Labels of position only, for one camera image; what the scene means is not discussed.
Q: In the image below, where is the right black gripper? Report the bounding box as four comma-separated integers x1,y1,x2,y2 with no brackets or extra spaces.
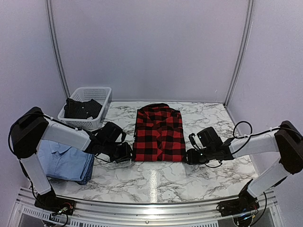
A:
182,146,215,165

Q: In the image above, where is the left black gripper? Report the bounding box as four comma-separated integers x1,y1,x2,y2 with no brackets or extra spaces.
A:
102,140,136,163

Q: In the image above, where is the red black plaid shirt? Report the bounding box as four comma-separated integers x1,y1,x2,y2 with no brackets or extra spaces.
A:
133,103,186,162

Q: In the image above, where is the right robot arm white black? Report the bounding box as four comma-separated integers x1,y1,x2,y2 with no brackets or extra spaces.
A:
183,120,303,212

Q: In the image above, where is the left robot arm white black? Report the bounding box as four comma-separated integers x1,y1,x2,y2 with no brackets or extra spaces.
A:
8,107,134,210

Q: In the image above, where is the folded light blue shirt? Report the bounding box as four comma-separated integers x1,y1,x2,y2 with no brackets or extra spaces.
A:
37,140,90,182

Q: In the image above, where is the black shirt in basket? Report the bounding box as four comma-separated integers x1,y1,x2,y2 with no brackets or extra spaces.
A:
64,98,103,120

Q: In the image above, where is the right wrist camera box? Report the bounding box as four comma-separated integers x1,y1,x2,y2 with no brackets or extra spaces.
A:
189,127,223,151

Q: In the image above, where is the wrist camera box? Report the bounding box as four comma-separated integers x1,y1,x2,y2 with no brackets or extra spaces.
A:
96,122,126,144
189,127,223,151

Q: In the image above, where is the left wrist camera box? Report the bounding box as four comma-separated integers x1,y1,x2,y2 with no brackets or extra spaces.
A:
96,122,126,144

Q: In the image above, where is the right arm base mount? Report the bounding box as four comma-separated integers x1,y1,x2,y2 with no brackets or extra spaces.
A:
216,199,259,217

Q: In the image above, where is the right aluminium corner post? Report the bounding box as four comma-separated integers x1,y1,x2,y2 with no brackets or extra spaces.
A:
223,0,255,108

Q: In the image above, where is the aluminium corner post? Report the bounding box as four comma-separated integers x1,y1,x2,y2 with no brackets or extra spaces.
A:
45,0,70,98
223,0,255,108

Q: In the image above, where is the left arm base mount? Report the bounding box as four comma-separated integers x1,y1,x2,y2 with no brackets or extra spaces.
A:
35,197,76,215

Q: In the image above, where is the aluminium front rail frame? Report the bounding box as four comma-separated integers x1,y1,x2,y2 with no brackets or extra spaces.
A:
7,186,285,227

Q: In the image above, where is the left aluminium corner post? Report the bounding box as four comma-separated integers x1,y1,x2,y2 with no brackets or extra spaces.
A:
45,0,70,98

